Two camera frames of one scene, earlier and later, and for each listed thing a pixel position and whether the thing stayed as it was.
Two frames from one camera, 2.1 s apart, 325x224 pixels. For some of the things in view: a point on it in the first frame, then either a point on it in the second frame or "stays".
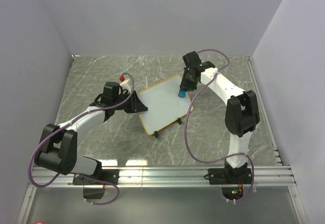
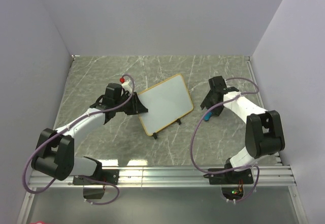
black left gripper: x=136 y=105 stays
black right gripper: x=184 y=85 -> x=206 y=101
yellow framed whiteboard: x=163 y=105 stays
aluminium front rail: x=270 y=176 stays
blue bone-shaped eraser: x=182 y=93 -> x=207 y=116
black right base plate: x=229 y=176 stays
